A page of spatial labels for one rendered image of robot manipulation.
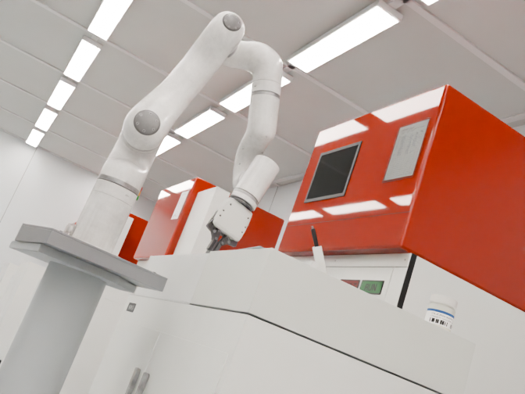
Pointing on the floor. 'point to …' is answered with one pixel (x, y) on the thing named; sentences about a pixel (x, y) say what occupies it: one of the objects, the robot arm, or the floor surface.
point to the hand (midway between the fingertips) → (212, 248)
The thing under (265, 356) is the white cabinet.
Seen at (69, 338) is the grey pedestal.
